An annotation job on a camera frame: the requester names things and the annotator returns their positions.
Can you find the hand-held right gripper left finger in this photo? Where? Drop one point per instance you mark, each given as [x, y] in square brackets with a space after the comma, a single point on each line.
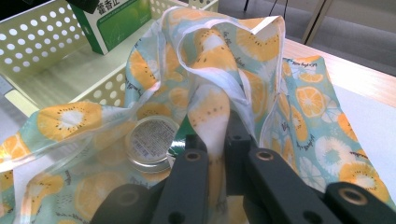
[186, 186]

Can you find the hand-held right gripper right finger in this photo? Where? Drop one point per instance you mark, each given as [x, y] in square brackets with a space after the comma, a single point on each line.
[271, 186]

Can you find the long green and white box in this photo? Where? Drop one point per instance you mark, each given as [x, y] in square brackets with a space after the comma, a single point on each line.
[180, 145]

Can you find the green and white square box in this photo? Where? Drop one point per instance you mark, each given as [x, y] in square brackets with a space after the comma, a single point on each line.
[124, 21]

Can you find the cream perforated plastic basket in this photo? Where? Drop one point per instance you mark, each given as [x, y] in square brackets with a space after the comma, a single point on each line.
[37, 37]

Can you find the orange print fabric bag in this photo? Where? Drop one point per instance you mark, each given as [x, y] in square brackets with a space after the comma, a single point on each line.
[311, 102]

